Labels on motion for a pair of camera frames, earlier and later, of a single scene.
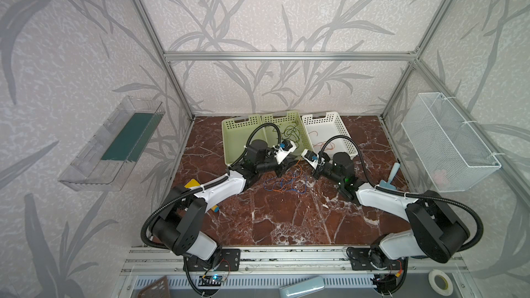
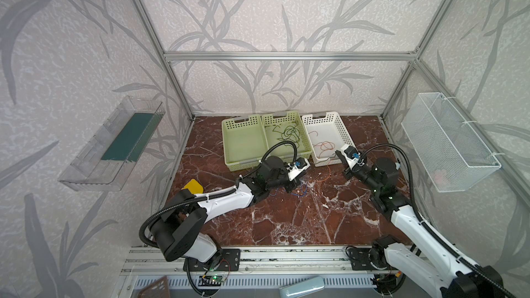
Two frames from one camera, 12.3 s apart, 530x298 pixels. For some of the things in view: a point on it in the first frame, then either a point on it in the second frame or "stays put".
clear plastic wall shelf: (103, 162) stays put
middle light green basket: (292, 128) stays put
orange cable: (320, 144) stays put
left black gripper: (282, 167) to (293, 185)
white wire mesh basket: (455, 155) stays put
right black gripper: (315, 175) to (349, 171)
